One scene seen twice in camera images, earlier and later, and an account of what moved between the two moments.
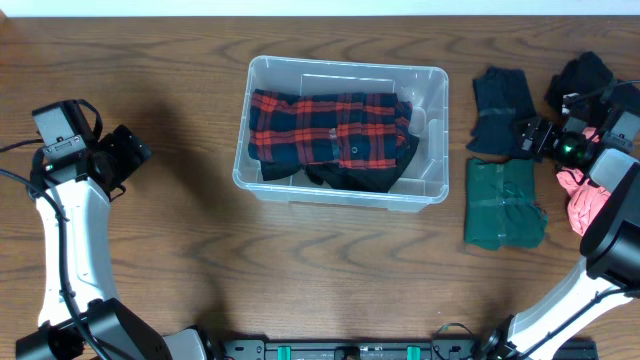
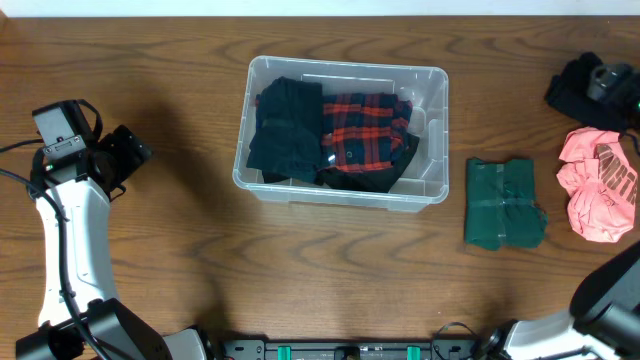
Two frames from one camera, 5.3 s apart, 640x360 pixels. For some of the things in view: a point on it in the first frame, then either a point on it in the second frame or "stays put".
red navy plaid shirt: x=354 y=130 stays put
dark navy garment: x=504 y=102 -> x=287 y=138
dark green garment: x=501 y=209 stays put
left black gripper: x=126 y=150 stays put
